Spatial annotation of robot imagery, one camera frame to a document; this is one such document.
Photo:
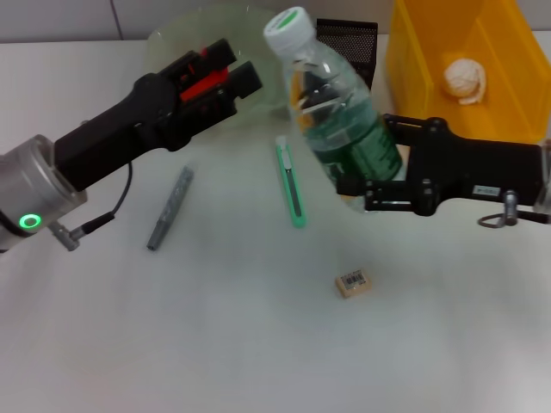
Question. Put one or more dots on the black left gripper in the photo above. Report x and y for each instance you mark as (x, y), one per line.
(129, 125)

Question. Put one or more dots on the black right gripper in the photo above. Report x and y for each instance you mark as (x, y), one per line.
(473, 172)

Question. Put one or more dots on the red-orange fruit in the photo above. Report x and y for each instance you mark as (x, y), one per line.
(200, 86)

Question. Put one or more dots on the clear green-label water bottle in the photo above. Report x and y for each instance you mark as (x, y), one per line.
(331, 112)

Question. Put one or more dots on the white paper ball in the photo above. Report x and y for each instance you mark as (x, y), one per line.
(462, 81)

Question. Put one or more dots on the translucent green fruit bowl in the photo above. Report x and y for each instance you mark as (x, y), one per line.
(267, 99)

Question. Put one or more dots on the green utility knife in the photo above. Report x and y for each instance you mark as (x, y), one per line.
(292, 185)

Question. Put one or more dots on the beige eraser with barcode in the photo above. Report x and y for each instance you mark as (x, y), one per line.
(354, 283)

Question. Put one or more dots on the black mesh pen holder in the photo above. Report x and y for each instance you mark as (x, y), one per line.
(357, 38)

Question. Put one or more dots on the grey marker pen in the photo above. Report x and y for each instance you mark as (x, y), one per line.
(170, 208)

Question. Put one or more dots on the yellow plastic bin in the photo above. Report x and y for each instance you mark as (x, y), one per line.
(495, 34)

